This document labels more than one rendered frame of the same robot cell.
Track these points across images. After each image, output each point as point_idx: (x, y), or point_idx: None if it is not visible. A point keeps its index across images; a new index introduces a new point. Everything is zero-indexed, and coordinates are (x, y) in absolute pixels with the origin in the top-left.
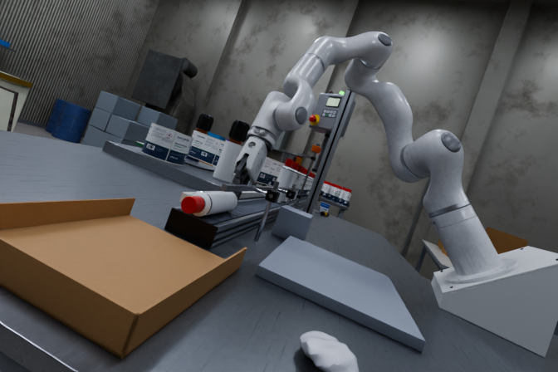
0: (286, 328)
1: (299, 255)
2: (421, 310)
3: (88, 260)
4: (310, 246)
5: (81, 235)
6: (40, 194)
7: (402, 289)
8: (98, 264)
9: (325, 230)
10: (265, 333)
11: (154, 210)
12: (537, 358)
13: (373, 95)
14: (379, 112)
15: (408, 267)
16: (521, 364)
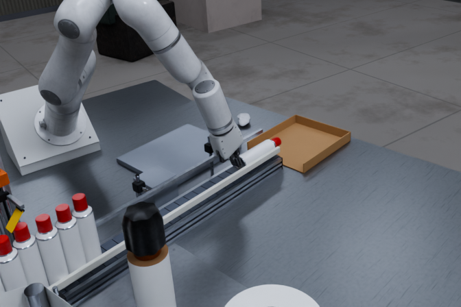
0: (245, 130)
1: (196, 159)
2: (133, 144)
3: (310, 140)
4: None
5: (317, 150)
6: (349, 175)
7: (108, 160)
8: (306, 140)
9: None
10: (255, 129)
11: (288, 188)
12: None
13: (95, 38)
14: (89, 52)
15: None
16: (119, 127)
